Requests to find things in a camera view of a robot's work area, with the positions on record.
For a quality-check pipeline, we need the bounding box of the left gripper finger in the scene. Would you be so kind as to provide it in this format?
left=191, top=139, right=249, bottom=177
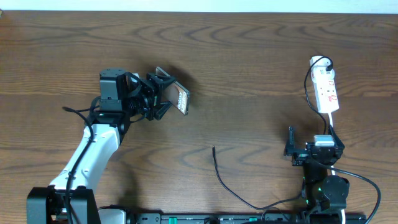
left=155, top=75, right=176, bottom=90
left=154, top=101, right=172, bottom=120

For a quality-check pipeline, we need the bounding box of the black charging cable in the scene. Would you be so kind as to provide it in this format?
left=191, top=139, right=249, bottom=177
left=211, top=55, right=334, bottom=211

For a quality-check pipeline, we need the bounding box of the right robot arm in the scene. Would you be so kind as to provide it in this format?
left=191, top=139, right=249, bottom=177
left=284, top=127, right=349, bottom=223

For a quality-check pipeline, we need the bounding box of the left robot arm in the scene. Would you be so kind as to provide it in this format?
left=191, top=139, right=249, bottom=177
left=26, top=68, right=176, bottom=223

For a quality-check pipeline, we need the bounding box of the white USB charger adapter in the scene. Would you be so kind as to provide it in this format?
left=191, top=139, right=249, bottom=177
left=310, top=55, right=335, bottom=83

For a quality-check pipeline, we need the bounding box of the white power strip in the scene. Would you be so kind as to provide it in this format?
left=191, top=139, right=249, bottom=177
left=311, top=67, right=339, bottom=114

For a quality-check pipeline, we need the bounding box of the white power strip cord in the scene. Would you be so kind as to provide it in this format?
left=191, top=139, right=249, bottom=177
left=328, top=112, right=346, bottom=224

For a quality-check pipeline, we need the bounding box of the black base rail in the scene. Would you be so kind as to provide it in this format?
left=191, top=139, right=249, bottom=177
left=99, top=212, right=368, bottom=224

